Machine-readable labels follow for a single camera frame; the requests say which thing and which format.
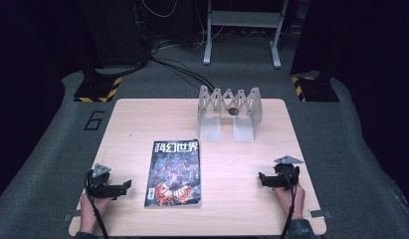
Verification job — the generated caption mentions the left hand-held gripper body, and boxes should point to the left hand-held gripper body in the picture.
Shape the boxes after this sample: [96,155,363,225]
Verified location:
[85,162,114,200]

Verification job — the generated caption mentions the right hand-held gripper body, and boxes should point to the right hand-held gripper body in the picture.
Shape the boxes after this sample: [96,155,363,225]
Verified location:
[273,154,305,191]

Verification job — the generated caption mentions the dark illustrated magazine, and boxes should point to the dark illustrated magazine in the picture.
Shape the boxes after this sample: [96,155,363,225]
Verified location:
[143,138,203,209]

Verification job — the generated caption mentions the grey expandable book stand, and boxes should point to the grey expandable book stand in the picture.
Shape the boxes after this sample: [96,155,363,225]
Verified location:
[196,85,264,143]

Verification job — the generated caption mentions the person's right hand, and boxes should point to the person's right hand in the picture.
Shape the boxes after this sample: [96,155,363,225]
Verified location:
[273,183,307,221]

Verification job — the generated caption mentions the person's left hand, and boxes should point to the person's left hand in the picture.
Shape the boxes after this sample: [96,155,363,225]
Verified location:
[79,193,112,235]

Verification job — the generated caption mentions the black yellow-striped stand base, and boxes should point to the black yellow-striped stand base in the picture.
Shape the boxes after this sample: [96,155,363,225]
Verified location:
[291,70,341,104]
[73,68,123,104]

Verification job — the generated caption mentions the dark curtain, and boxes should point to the dark curtain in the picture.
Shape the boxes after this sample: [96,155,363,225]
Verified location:
[290,0,409,203]
[0,0,103,207]

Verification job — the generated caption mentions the dark equipment cabinet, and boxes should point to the dark equipment cabinet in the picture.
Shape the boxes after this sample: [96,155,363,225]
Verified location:
[77,0,150,69]

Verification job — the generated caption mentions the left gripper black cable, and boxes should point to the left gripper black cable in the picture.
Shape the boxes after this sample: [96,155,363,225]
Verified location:
[84,168,109,239]

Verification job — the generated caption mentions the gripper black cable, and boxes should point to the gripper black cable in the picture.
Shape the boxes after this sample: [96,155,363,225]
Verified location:
[279,163,299,239]
[84,168,109,239]

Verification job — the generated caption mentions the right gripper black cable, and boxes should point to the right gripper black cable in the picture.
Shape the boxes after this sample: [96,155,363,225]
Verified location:
[279,163,299,239]

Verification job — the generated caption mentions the black floor cables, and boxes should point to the black floor cables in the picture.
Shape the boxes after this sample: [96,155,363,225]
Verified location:
[147,54,216,94]

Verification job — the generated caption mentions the white metal stand frame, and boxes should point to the white metal stand frame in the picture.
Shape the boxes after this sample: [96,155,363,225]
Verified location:
[202,0,291,70]

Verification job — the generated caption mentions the thin white cable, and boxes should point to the thin white cable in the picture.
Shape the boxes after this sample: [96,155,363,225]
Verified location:
[140,0,180,20]

